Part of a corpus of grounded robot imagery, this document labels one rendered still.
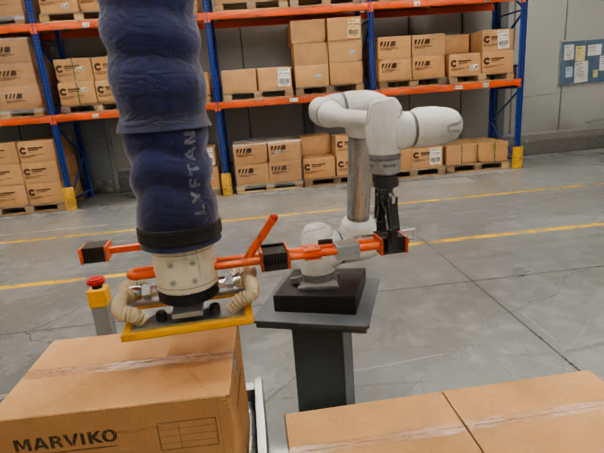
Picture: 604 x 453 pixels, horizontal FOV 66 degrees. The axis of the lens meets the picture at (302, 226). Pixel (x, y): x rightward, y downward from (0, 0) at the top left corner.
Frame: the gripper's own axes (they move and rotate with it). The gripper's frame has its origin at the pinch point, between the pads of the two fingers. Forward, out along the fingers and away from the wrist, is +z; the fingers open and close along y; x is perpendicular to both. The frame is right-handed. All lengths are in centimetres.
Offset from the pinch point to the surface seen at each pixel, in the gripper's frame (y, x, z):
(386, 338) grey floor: -147, 48, 122
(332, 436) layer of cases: -1, -21, 67
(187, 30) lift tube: 9, -50, -61
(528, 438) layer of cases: 16, 40, 67
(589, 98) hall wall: -795, 728, 17
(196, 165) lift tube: 9, -52, -29
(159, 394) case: 20, -68, 27
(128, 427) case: 23, -77, 33
